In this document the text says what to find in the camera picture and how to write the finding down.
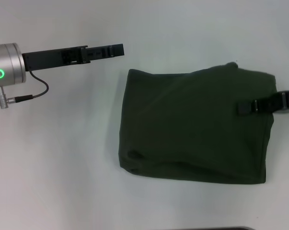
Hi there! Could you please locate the black cable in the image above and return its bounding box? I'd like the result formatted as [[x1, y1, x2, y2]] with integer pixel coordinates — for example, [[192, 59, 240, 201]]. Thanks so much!
[[14, 70, 50, 103]]

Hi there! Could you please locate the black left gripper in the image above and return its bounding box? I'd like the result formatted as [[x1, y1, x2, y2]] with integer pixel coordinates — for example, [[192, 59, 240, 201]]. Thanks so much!
[[22, 43, 125, 72]]

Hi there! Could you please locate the silver metal connector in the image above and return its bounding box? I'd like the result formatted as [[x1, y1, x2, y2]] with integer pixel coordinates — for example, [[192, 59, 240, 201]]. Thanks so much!
[[0, 86, 16, 110]]

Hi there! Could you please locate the dark green FREE! t-shirt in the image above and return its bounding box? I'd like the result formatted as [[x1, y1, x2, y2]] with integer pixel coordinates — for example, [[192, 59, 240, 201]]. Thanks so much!
[[117, 61, 277, 186]]

